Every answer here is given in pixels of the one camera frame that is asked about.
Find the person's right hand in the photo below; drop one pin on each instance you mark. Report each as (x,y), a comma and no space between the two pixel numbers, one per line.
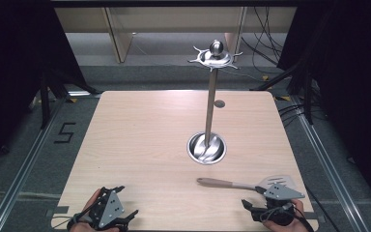
(299,212)

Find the black metal stand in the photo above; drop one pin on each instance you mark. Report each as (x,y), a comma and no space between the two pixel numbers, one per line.
(45,100)
(307,93)

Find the grey round sticker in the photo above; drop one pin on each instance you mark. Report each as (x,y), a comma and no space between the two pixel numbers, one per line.
(219,103)

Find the light wooden furniture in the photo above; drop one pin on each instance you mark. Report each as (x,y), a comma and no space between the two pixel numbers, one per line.
(122,35)

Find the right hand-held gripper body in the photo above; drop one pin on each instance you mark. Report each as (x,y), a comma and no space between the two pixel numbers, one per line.
(281,192)

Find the person's left hand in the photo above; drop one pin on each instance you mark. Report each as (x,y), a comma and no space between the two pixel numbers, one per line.
(90,199)

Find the black tape floor mark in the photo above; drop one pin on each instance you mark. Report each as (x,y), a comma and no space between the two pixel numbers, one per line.
(65,132)

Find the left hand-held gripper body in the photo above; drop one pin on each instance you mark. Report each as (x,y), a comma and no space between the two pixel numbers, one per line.
(109,206)

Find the black curtain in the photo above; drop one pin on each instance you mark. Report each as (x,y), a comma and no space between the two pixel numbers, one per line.
(9,74)
(357,96)

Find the yellow black tape piece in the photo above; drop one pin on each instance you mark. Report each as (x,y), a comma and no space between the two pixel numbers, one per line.
(72,100)
(282,98)
(265,78)

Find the aluminium floor rail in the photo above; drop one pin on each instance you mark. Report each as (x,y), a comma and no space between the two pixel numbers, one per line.
(330,164)
(22,174)

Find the steel utensil rack with hooks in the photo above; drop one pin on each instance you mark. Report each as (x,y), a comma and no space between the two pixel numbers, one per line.
(210,112)

